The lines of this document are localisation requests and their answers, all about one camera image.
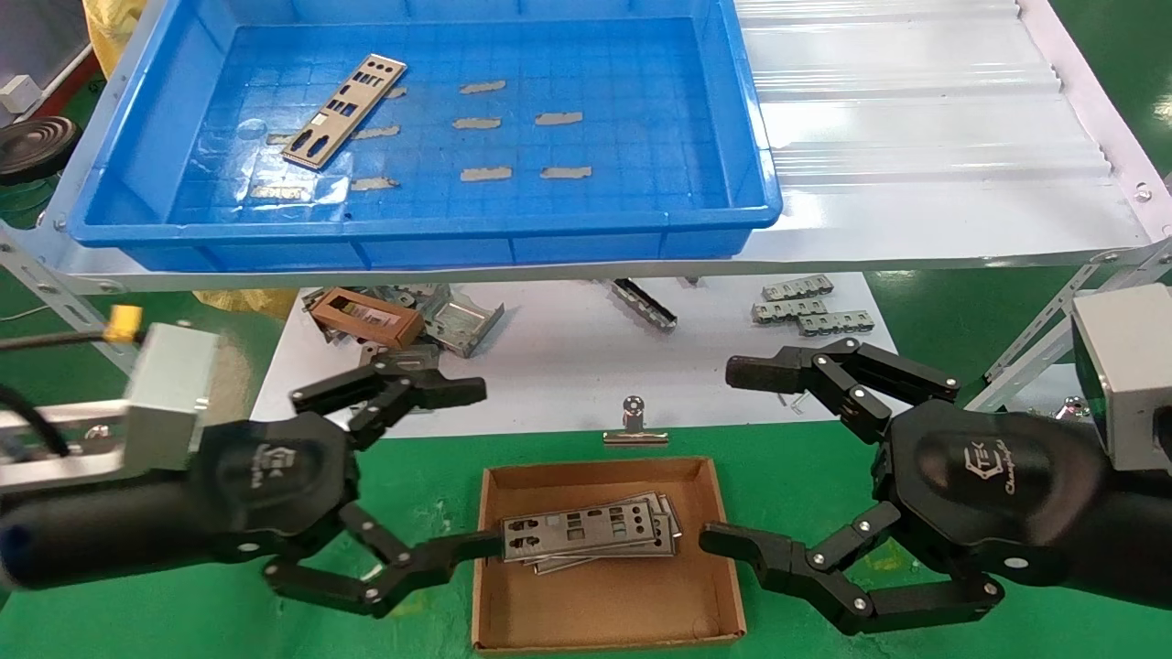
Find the gray folded metal bracket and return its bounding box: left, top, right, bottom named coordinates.
left=417, top=286, right=505, bottom=359

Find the brown cardboard box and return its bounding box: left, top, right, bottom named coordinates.
left=472, top=456, right=747, bottom=655

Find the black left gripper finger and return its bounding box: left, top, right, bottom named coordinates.
left=290, top=352, right=488, bottom=451
left=263, top=508, right=506, bottom=619

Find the silver camera mount bracket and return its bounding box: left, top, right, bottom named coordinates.
left=0, top=400, right=134, bottom=491

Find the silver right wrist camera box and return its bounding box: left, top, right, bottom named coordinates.
left=1069, top=284, right=1172, bottom=472

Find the yellow plastic bag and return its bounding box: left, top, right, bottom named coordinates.
left=82, top=0, right=147, bottom=79
left=194, top=289, right=298, bottom=319

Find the brown rectangular frame part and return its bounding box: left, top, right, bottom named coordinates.
left=309, top=286, right=425, bottom=351

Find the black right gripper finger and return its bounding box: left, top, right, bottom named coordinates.
left=725, top=337, right=960, bottom=447
left=699, top=499, right=1005, bottom=637

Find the black looped cable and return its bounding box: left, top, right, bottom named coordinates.
left=0, top=383, right=70, bottom=459

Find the small white box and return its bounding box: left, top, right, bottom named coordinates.
left=0, top=75, right=42, bottom=115

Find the perforated steel angle brace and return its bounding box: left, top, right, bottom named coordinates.
left=966, top=240, right=1172, bottom=413
left=0, top=227, right=138, bottom=372

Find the black round disc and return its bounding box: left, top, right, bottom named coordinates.
left=0, top=114, right=81, bottom=184

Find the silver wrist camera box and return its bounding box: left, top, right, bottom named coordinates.
left=124, top=322, right=222, bottom=474
left=1069, top=284, right=1172, bottom=472

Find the green table mat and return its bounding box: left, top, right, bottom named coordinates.
left=0, top=426, right=1172, bottom=659

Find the translucent corrugated plastic sheet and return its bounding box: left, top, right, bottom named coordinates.
left=732, top=0, right=1118, bottom=189

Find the white raised shelf board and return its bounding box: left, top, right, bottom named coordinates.
left=0, top=0, right=1172, bottom=296

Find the white flat board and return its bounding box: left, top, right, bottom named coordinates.
left=243, top=273, right=903, bottom=443

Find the black cable yellow connector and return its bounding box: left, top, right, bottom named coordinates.
left=0, top=305, right=145, bottom=353

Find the narrow gray metal strip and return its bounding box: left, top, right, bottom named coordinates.
left=604, top=277, right=678, bottom=332

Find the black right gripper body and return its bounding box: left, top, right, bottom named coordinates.
left=873, top=400, right=1106, bottom=589

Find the blue plastic tray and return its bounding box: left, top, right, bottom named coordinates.
left=69, top=0, right=784, bottom=274

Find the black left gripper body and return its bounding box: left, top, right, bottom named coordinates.
left=192, top=412, right=363, bottom=564

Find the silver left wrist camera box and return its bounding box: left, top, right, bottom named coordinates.
left=124, top=322, right=222, bottom=474

